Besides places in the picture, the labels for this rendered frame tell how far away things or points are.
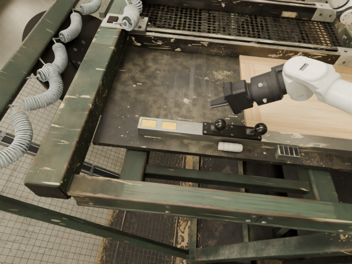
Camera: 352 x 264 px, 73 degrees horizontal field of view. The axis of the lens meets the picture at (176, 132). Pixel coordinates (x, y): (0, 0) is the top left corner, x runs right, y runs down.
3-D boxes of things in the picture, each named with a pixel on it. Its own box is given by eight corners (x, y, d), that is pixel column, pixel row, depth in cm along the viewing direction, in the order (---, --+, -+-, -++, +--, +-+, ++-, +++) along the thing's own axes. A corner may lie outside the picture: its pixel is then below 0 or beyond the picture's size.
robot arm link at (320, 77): (283, 90, 70) (327, 109, 60) (277, 69, 64) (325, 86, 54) (298, 74, 70) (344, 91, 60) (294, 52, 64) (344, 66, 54)
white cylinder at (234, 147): (217, 151, 81) (240, 154, 81) (219, 146, 79) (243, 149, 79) (217, 144, 83) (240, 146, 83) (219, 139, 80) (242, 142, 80)
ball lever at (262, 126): (253, 138, 81) (268, 135, 68) (242, 137, 81) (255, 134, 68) (254, 127, 82) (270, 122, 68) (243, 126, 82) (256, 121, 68)
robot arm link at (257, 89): (222, 98, 67) (266, 85, 62) (221, 75, 73) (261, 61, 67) (236, 123, 76) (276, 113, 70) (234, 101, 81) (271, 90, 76)
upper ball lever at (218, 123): (219, 134, 81) (227, 131, 68) (208, 133, 81) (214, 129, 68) (219, 123, 82) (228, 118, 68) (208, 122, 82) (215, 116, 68)
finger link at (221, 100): (210, 101, 78) (229, 95, 75) (210, 108, 76) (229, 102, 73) (209, 98, 77) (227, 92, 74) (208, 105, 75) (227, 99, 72)
